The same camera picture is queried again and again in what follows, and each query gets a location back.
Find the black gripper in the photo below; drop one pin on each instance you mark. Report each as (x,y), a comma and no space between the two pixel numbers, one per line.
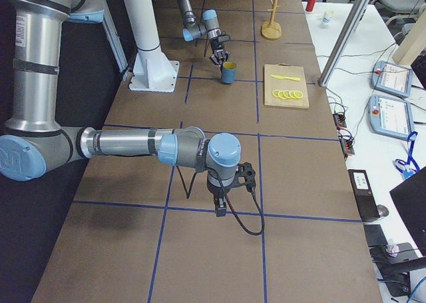
(217,46)
(215,192)

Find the dark blue mug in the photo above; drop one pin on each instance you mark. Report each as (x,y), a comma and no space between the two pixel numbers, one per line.
(228,72)

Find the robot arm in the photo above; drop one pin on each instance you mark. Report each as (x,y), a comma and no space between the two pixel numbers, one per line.
(208,26)
(87,86)

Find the wooden cup rack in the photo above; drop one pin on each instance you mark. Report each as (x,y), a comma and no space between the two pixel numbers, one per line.
(271,30)

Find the white paper cup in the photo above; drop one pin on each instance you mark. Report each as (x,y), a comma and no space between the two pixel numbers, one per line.
(326,19)

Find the bamboo cutting board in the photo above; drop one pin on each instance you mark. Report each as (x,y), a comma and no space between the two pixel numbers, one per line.
(271,84)

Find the yellow plastic knife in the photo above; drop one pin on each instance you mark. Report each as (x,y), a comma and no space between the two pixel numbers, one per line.
(281,77)

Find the far orange power strip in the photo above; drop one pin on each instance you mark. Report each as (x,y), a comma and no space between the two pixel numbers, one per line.
(339,120)

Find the orange power strip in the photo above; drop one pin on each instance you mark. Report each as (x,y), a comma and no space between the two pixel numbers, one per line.
(346,140)
(339,120)

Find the near orange power strip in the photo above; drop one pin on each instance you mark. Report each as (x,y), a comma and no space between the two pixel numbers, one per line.
(346,140)

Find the black box with label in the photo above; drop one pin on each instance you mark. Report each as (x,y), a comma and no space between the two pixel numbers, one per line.
(362,191)

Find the far teach pendant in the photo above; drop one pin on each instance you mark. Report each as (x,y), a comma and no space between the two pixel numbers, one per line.
(392,78)

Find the teach pendant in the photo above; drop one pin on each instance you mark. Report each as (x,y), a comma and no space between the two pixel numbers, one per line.
(392,78)
(390,117)

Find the near teach pendant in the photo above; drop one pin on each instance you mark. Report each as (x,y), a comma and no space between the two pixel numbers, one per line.
(390,117)

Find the black laptop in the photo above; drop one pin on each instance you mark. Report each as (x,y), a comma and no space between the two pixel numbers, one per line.
(409,200)

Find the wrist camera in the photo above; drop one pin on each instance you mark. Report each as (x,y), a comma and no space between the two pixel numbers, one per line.
(223,38)

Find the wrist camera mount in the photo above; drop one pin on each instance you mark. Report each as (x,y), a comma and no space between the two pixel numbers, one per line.
(245,175)

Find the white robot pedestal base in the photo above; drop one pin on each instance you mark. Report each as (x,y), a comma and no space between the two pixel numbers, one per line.
(152,70)

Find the aluminium frame post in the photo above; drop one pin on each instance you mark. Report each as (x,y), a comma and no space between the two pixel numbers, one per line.
(350,25)

